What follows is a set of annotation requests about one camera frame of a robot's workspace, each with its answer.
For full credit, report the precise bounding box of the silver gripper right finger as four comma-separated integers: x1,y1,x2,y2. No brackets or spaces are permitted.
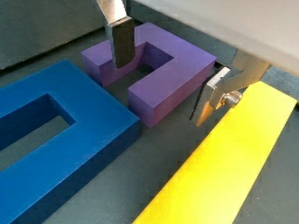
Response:
190,51,270,126

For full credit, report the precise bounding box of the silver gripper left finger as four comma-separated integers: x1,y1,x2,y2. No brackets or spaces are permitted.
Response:
96,0,136,68

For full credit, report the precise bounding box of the yellow long bar block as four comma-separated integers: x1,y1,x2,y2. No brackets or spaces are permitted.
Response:
132,81,297,224

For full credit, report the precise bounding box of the purple U-shaped block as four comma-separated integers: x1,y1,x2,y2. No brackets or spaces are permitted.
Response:
82,23,216,128

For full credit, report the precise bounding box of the blue U-shaped block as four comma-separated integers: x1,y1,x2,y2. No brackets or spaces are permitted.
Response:
0,60,140,224

